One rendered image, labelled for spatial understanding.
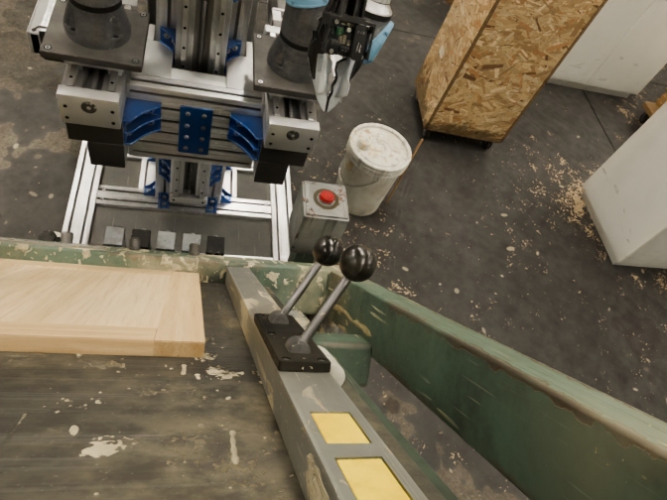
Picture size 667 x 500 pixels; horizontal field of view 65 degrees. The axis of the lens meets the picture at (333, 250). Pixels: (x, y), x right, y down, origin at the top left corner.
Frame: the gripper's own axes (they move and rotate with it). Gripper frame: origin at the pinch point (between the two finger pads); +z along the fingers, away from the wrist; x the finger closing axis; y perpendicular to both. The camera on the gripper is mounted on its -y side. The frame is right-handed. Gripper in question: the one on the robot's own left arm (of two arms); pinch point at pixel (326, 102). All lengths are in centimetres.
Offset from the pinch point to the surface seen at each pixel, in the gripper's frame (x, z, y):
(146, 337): -23.8, 22.6, 36.2
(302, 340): -9, 13, 48
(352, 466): -9, 7, 67
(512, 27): 117, -18, -156
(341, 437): -9, 9, 63
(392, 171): 63, 48, -120
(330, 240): -3.9, 9.2, 33.3
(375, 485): -9, 6, 69
